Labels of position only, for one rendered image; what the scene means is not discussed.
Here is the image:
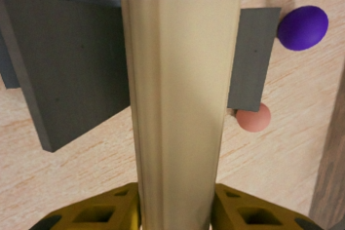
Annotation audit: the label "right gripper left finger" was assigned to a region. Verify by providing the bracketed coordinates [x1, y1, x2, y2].
[39, 182, 141, 230]

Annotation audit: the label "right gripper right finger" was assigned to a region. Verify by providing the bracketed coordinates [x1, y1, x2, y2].
[211, 183, 318, 230]

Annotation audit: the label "purple ball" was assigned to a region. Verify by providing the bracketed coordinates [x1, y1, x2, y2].
[278, 5, 328, 52]

